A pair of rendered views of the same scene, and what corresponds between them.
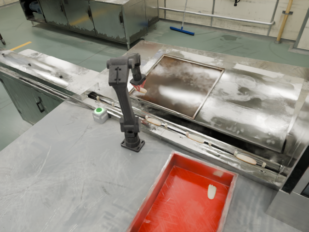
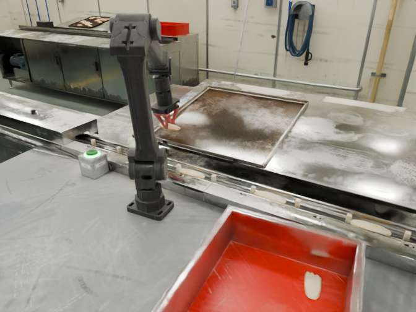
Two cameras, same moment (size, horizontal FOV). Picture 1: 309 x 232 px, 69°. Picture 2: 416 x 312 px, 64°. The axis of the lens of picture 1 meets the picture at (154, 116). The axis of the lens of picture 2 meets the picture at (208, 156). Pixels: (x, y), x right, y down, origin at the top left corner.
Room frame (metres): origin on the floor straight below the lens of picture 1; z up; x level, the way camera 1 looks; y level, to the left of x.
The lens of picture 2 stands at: (0.03, 0.03, 1.41)
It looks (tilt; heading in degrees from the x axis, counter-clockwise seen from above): 27 degrees down; 355
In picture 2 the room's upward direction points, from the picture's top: straight up
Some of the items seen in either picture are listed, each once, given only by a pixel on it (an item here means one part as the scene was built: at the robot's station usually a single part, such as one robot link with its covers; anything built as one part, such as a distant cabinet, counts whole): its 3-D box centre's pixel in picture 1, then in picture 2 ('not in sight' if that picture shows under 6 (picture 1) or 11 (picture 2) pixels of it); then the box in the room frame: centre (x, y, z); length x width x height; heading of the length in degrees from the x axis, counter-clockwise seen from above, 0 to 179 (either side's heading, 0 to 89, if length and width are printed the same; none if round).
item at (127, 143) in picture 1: (132, 139); (150, 197); (0.87, 0.13, 0.86); 0.12 x 0.09 x 0.08; 61
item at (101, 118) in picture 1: (101, 117); (95, 167); (1.11, 0.35, 0.84); 0.08 x 0.08 x 0.11; 55
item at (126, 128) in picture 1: (130, 127); (147, 171); (0.90, 0.14, 0.94); 0.09 x 0.05 x 0.10; 175
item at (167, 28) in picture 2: not in sight; (166, 28); (4.89, 0.20, 0.93); 0.51 x 0.36 x 0.13; 59
